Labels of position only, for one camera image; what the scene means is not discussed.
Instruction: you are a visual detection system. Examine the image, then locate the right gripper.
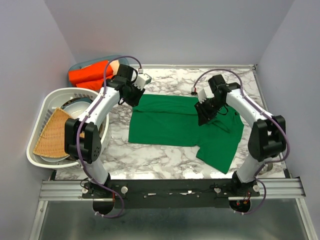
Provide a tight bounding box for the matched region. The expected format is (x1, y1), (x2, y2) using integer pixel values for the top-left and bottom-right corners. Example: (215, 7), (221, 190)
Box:
(194, 96), (226, 126)

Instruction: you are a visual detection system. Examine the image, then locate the green t-shirt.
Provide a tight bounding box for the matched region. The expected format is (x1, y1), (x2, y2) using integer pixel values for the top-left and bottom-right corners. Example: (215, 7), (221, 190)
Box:
(128, 94), (244, 174)

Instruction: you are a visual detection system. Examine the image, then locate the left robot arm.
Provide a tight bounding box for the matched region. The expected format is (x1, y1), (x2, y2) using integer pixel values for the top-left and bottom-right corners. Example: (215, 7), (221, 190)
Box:
(64, 64), (152, 198)

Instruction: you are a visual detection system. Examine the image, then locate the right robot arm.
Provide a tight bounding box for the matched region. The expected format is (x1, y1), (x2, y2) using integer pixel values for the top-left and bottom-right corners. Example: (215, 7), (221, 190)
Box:
(191, 74), (289, 196)

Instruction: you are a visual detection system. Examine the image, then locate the rolled beige t-shirt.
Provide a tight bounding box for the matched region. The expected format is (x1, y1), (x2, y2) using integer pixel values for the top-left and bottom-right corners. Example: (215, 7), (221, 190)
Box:
(109, 60), (120, 75)

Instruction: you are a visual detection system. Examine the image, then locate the blue plastic bin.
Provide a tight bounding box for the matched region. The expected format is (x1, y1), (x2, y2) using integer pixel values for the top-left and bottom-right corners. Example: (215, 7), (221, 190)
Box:
(67, 55), (130, 87)

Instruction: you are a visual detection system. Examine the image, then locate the lower rolled orange t-shirt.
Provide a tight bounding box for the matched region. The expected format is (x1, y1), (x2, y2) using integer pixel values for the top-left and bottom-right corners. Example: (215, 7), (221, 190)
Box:
(75, 78), (104, 92)

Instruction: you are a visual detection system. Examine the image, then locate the rolled orange t-shirt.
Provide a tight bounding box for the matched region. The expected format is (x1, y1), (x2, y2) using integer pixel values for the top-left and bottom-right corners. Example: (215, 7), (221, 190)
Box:
(68, 60), (114, 85)
(75, 78), (104, 92)

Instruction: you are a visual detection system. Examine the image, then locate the upper rolled orange t-shirt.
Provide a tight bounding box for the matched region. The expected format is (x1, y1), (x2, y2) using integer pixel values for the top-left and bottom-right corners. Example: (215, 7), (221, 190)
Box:
(68, 60), (114, 85)

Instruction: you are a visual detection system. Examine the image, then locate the dark teal plate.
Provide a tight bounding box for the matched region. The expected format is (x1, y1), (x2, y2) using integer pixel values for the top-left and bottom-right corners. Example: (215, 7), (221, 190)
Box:
(61, 97), (93, 110)

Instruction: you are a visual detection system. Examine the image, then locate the beige plate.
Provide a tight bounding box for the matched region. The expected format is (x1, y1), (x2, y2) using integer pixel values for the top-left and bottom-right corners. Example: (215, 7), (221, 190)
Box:
(98, 122), (105, 138)

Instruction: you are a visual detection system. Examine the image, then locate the white bowl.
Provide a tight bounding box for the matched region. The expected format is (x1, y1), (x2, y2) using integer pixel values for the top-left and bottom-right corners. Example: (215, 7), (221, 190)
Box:
(62, 101), (90, 119)

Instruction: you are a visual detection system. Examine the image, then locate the white plastic basket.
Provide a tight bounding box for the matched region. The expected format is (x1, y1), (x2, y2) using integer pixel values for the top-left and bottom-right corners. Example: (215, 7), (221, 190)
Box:
(26, 87), (98, 171)

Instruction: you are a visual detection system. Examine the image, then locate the small metal cup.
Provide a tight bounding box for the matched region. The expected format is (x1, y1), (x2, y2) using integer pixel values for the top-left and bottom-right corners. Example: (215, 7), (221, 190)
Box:
(259, 163), (274, 175)

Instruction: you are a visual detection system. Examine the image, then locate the wicker fan-shaped tray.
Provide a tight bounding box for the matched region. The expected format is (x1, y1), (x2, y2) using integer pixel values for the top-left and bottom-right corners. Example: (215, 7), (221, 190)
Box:
(32, 107), (75, 159)

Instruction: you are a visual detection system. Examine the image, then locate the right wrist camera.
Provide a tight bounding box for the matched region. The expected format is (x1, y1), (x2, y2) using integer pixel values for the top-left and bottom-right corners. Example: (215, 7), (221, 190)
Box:
(197, 87), (214, 104)

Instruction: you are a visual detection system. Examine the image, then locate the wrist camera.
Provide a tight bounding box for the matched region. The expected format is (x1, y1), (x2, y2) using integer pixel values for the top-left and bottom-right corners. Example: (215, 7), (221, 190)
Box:
(133, 73), (152, 91)
(197, 87), (214, 104)

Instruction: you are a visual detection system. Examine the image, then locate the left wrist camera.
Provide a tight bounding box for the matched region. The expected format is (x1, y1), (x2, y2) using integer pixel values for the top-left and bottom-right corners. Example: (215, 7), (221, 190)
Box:
(133, 73), (152, 91)

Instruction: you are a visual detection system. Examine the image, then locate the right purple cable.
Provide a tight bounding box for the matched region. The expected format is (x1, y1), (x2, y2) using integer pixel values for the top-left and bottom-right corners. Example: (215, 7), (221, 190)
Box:
(191, 69), (291, 216)

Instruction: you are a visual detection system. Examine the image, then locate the black mounting base plate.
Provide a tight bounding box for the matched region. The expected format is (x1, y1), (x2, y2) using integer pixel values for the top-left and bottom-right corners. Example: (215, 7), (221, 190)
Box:
(82, 178), (260, 209)

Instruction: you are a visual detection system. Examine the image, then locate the aluminium rail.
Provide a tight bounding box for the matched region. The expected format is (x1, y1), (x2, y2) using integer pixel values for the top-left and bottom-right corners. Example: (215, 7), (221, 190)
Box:
(38, 178), (306, 201)

